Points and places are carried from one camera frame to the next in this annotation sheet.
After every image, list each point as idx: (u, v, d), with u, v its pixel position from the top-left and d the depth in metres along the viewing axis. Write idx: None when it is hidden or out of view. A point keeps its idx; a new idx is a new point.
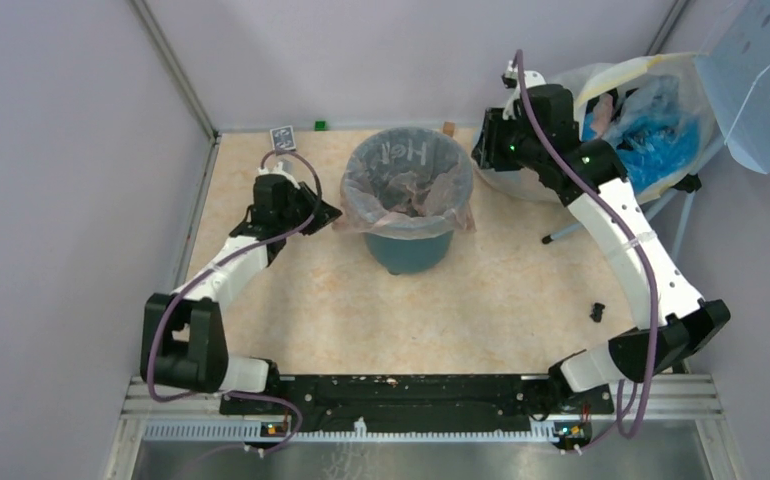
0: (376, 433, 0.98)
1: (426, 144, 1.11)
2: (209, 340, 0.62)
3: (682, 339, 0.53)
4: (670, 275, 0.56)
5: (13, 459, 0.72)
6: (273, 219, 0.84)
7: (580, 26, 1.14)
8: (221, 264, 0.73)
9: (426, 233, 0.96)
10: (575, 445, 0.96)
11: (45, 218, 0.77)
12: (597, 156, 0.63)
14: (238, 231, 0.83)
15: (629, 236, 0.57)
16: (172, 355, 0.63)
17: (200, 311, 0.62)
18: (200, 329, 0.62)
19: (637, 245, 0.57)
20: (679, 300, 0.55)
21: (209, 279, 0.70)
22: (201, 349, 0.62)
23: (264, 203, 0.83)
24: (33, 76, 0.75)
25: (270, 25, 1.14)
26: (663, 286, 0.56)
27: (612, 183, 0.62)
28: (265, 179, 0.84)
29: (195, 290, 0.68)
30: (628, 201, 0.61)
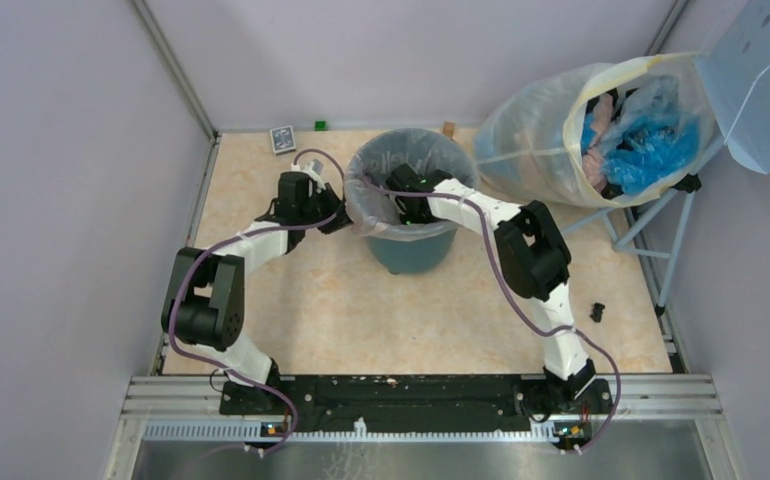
0: (375, 433, 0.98)
1: (422, 161, 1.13)
2: (232, 289, 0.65)
3: (514, 229, 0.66)
4: (493, 203, 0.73)
5: (13, 460, 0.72)
6: (294, 213, 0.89)
7: (579, 27, 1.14)
8: (248, 235, 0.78)
9: (428, 232, 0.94)
10: (575, 445, 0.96)
11: (45, 218, 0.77)
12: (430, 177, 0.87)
14: (260, 220, 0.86)
15: (454, 197, 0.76)
16: (192, 307, 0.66)
17: (227, 264, 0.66)
18: (224, 280, 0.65)
19: (462, 199, 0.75)
20: (505, 212, 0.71)
21: (237, 246, 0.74)
22: (223, 299, 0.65)
23: (287, 196, 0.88)
24: (33, 76, 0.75)
25: (270, 25, 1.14)
26: (490, 210, 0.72)
27: (442, 183, 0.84)
28: (291, 175, 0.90)
29: (223, 249, 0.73)
30: (454, 186, 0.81)
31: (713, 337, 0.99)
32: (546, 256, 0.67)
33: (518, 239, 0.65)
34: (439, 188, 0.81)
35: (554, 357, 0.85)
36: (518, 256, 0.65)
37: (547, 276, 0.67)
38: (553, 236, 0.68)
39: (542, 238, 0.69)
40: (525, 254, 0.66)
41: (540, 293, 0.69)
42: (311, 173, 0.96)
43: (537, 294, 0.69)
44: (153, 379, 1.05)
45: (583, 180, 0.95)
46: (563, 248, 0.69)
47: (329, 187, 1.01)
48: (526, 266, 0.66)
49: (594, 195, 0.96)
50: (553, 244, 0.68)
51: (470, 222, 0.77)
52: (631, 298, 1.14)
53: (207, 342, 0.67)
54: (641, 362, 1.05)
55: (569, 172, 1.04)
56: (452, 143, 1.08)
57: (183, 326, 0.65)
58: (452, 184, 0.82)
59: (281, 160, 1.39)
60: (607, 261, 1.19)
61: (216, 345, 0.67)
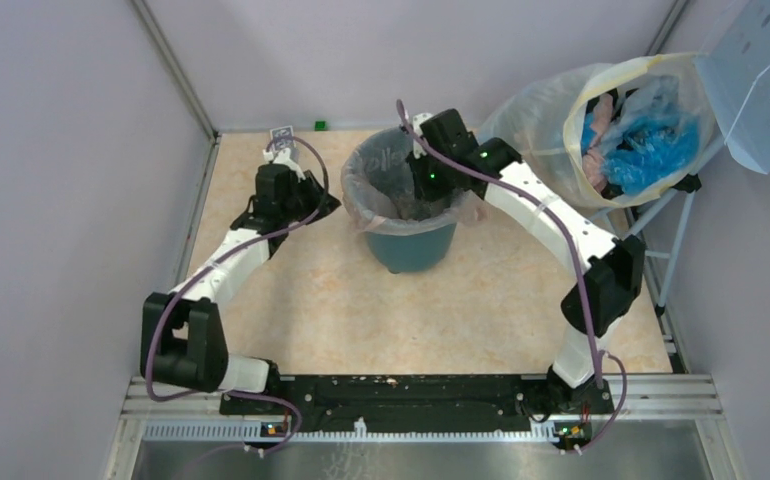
0: (375, 433, 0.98)
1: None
2: (207, 341, 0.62)
3: (609, 275, 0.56)
4: (581, 225, 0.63)
5: (13, 459, 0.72)
6: (275, 212, 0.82)
7: (579, 27, 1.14)
8: (221, 261, 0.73)
9: (429, 226, 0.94)
10: (575, 444, 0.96)
11: (46, 218, 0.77)
12: (493, 151, 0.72)
14: (239, 223, 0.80)
15: (536, 202, 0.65)
16: (172, 354, 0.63)
17: (199, 314, 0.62)
18: (198, 332, 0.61)
19: (544, 209, 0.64)
20: (598, 243, 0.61)
21: (208, 277, 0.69)
22: (199, 350, 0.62)
23: (266, 194, 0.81)
24: (34, 77, 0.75)
25: (270, 25, 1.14)
26: (578, 236, 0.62)
27: (510, 167, 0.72)
28: (270, 168, 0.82)
29: (195, 289, 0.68)
30: (527, 177, 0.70)
31: (713, 337, 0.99)
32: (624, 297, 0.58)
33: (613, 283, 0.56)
34: (509, 178, 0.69)
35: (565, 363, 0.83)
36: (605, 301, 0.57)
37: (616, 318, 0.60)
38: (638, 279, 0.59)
39: None
40: (612, 297, 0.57)
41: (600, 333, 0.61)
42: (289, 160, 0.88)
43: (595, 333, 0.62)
44: None
45: (583, 180, 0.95)
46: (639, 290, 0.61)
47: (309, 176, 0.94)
48: (606, 309, 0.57)
49: (595, 195, 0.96)
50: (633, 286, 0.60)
51: (539, 231, 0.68)
52: None
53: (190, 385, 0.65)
54: (641, 362, 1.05)
55: (569, 172, 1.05)
56: None
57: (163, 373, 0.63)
58: (524, 173, 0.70)
59: None
60: None
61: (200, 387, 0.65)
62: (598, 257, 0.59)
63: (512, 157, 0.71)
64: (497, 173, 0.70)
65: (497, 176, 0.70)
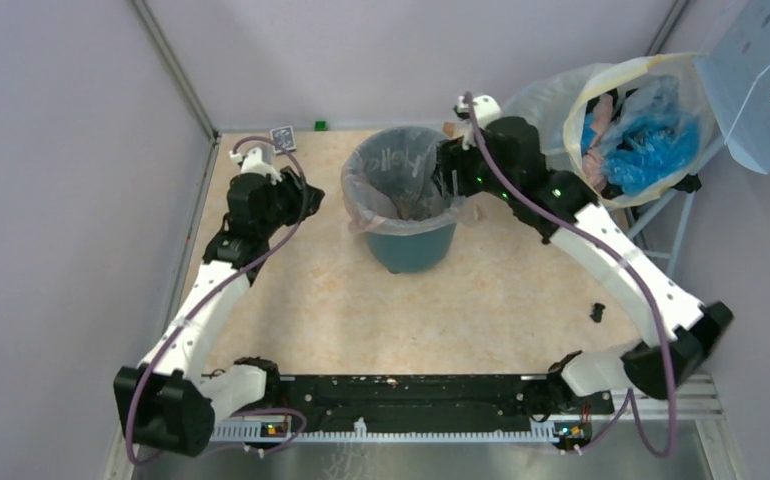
0: (375, 433, 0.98)
1: (421, 157, 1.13)
2: (187, 420, 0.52)
3: (696, 351, 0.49)
4: (664, 286, 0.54)
5: (13, 460, 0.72)
6: (254, 234, 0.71)
7: (579, 27, 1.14)
8: (192, 316, 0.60)
9: (429, 227, 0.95)
10: (575, 445, 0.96)
11: (46, 219, 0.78)
12: (566, 187, 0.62)
14: (211, 253, 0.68)
15: (619, 259, 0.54)
16: (156, 421, 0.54)
17: (173, 392, 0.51)
18: (173, 413, 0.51)
19: (628, 268, 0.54)
20: (684, 310, 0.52)
21: (180, 340, 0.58)
22: (179, 429, 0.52)
23: (241, 214, 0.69)
24: (34, 78, 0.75)
25: (270, 25, 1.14)
26: (661, 300, 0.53)
27: (586, 210, 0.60)
28: (240, 183, 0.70)
29: (165, 357, 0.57)
30: (606, 223, 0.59)
31: None
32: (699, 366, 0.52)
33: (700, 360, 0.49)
34: (584, 224, 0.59)
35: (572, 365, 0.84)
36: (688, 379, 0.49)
37: None
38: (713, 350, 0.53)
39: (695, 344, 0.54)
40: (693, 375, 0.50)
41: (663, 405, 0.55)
42: (264, 165, 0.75)
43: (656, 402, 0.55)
44: None
45: (583, 180, 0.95)
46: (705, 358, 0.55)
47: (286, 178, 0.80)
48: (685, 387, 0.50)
49: (595, 195, 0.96)
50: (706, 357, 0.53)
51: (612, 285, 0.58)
52: None
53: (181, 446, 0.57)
54: None
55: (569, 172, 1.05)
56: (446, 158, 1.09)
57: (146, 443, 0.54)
58: (601, 217, 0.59)
59: (281, 160, 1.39)
60: None
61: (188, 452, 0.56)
62: (685, 328, 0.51)
63: (588, 200, 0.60)
64: (571, 217, 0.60)
65: (572, 220, 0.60)
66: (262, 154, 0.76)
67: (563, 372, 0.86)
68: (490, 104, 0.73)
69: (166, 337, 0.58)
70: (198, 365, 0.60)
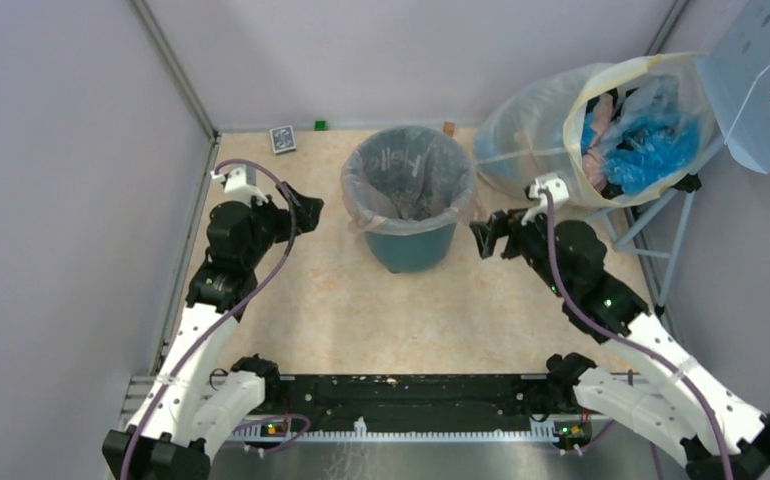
0: (375, 433, 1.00)
1: (420, 157, 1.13)
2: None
3: (760, 465, 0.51)
4: (724, 399, 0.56)
5: (13, 460, 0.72)
6: (238, 268, 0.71)
7: (579, 26, 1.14)
8: (177, 372, 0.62)
9: (429, 226, 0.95)
10: (575, 444, 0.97)
11: (46, 218, 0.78)
12: (617, 296, 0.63)
14: (195, 295, 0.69)
15: (674, 370, 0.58)
16: None
17: (161, 453, 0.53)
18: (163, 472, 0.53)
19: (683, 379, 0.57)
20: (745, 424, 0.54)
21: (167, 399, 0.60)
22: None
23: (223, 250, 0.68)
24: (34, 77, 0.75)
25: (270, 25, 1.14)
26: (721, 412, 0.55)
27: (637, 319, 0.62)
28: (220, 217, 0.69)
29: (154, 417, 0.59)
30: (660, 334, 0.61)
31: (713, 338, 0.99)
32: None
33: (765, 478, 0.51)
34: (636, 337, 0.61)
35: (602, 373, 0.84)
36: None
37: None
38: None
39: None
40: None
41: None
42: (247, 188, 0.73)
43: None
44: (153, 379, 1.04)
45: (583, 180, 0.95)
46: None
47: (270, 200, 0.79)
48: None
49: (594, 194, 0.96)
50: None
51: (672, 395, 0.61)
52: None
53: None
54: None
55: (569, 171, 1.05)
56: (451, 156, 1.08)
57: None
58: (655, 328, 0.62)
59: (281, 159, 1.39)
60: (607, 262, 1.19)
61: None
62: (749, 441, 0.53)
63: (639, 309, 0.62)
64: (625, 329, 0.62)
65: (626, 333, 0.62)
66: (246, 175, 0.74)
67: (576, 388, 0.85)
68: (560, 191, 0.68)
69: (152, 396, 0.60)
70: (189, 418, 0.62)
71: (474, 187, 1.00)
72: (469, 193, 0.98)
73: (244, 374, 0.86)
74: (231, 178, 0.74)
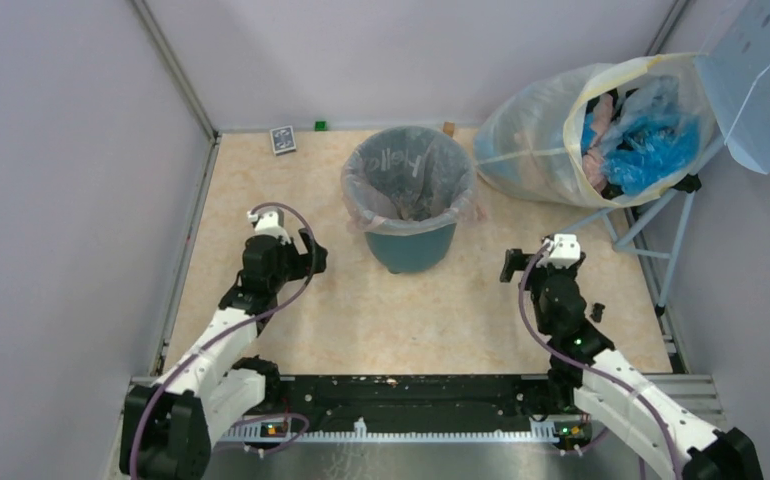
0: (375, 433, 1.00)
1: (420, 157, 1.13)
2: (188, 440, 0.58)
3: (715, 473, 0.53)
4: (678, 414, 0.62)
5: (13, 460, 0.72)
6: (263, 287, 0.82)
7: (580, 27, 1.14)
8: (206, 348, 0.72)
9: (429, 227, 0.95)
10: (575, 445, 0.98)
11: (46, 218, 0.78)
12: (586, 336, 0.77)
14: (228, 301, 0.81)
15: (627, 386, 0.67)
16: (153, 447, 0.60)
17: (182, 403, 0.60)
18: (178, 428, 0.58)
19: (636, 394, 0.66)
20: (697, 434, 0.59)
21: (194, 366, 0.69)
22: (180, 448, 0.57)
23: (254, 270, 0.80)
24: (35, 78, 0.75)
25: (270, 26, 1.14)
26: (675, 424, 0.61)
27: (604, 353, 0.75)
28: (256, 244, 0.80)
29: (178, 381, 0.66)
30: (620, 364, 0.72)
31: (712, 337, 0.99)
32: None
33: None
34: (600, 365, 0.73)
35: (589, 380, 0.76)
36: None
37: None
38: None
39: None
40: None
41: None
42: (277, 228, 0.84)
43: None
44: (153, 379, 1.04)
45: (583, 179, 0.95)
46: None
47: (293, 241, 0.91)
48: None
49: (594, 194, 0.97)
50: None
51: (641, 422, 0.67)
52: (631, 298, 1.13)
53: None
54: (642, 362, 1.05)
55: (569, 171, 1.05)
56: (452, 156, 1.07)
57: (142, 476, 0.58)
58: (617, 360, 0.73)
59: (281, 160, 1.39)
60: (616, 269, 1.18)
61: None
62: (698, 448, 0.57)
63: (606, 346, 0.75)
64: (590, 360, 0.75)
65: (590, 363, 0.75)
66: (278, 217, 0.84)
67: (578, 391, 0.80)
68: (574, 250, 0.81)
69: (181, 363, 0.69)
70: (203, 393, 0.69)
71: (474, 187, 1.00)
72: (469, 193, 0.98)
73: (244, 371, 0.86)
74: (264, 217, 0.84)
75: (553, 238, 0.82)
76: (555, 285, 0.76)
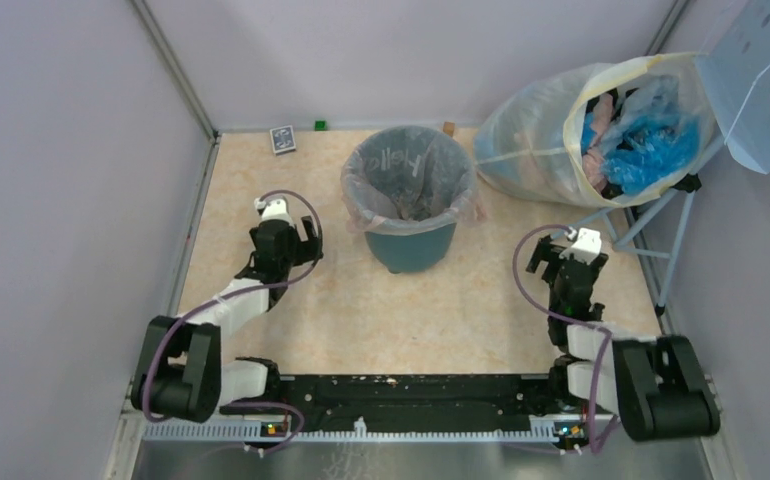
0: (376, 433, 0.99)
1: (420, 157, 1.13)
2: (204, 363, 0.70)
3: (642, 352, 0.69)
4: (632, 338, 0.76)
5: (13, 459, 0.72)
6: (274, 266, 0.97)
7: (580, 26, 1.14)
8: (226, 297, 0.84)
9: (429, 227, 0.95)
10: (575, 444, 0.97)
11: (45, 218, 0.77)
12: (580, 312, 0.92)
14: (244, 275, 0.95)
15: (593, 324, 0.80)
16: (163, 381, 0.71)
17: (199, 334, 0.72)
18: (197, 353, 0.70)
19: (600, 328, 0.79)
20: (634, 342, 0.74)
21: (213, 309, 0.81)
22: (196, 374, 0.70)
23: (268, 250, 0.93)
24: (33, 78, 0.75)
25: (270, 26, 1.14)
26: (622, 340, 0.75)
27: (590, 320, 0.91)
28: (268, 228, 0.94)
29: (198, 316, 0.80)
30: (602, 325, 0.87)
31: (712, 337, 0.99)
32: (685, 404, 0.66)
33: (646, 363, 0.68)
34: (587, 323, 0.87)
35: (572, 346, 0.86)
36: (641, 376, 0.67)
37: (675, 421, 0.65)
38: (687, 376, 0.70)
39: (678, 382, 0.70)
40: (648, 378, 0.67)
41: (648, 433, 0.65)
42: (284, 215, 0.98)
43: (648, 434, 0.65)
44: None
45: (583, 179, 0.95)
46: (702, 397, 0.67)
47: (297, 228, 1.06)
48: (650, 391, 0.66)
49: (594, 194, 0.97)
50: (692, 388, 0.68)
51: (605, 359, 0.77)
52: (630, 298, 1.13)
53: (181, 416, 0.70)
54: None
55: (569, 171, 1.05)
56: (453, 155, 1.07)
57: (156, 400, 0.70)
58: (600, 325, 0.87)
59: (281, 159, 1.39)
60: (616, 269, 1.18)
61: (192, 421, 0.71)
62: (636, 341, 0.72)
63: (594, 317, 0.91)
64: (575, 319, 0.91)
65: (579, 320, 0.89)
66: (284, 204, 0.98)
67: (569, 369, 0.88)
68: (595, 243, 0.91)
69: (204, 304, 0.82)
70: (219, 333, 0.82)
71: (474, 187, 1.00)
72: (469, 193, 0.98)
73: (250, 363, 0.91)
74: (271, 205, 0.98)
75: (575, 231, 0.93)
76: (573, 269, 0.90)
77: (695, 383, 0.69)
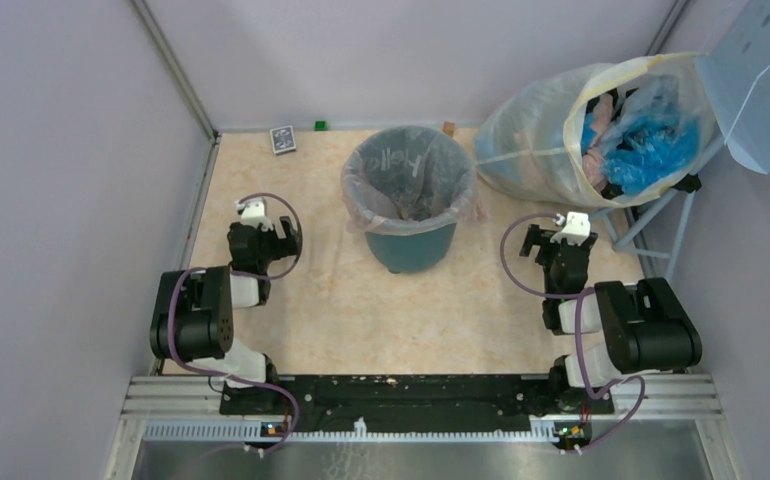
0: (376, 433, 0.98)
1: (421, 157, 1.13)
2: (220, 288, 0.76)
3: (619, 286, 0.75)
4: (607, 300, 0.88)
5: (14, 459, 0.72)
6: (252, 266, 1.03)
7: (580, 26, 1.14)
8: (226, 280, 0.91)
9: (429, 227, 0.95)
10: (575, 445, 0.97)
11: (45, 218, 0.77)
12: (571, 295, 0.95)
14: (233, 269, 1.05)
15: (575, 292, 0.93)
16: (180, 320, 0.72)
17: (212, 271, 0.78)
18: (212, 283, 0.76)
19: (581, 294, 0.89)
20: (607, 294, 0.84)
21: None
22: (212, 300, 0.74)
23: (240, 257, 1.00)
24: (33, 78, 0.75)
25: (270, 26, 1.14)
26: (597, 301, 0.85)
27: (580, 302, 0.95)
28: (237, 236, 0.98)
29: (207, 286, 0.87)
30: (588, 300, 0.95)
31: (712, 337, 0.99)
32: (668, 334, 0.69)
33: (618, 291, 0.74)
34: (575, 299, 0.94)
35: (566, 325, 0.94)
36: (617, 303, 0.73)
37: (657, 338, 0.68)
38: (667, 304, 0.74)
39: (659, 313, 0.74)
40: (623, 303, 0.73)
41: (632, 347, 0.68)
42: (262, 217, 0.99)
43: (633, 350, 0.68)
44: (153, 379, 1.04)
45: (583, 179, 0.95)
46: (683, 324, 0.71)
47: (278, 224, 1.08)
48: (626, 313, 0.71)
49: (594, 194, 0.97)
50: (673, 317, 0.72)
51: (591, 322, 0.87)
52: None
53: (203, 351, 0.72)
54: None
55: (569, 172, 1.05)
56: (453, 154, 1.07)
57: (178, 337, 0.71)
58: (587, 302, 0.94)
59: (281, 160, 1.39)
60: (616, 269, 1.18)
61: (214, 352, 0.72)
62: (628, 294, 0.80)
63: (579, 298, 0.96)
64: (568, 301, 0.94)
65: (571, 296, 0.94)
66: (261, 207, 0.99)
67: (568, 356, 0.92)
68: (583, 225, 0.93)
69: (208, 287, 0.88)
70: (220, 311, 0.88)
71: (474, 187, 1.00)
72: (469, 193, 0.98)
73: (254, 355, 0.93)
74: (249, 207, 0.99)
75: (563, 218, 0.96)
76: (563, 253, 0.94)
77: (674, 312, 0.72)
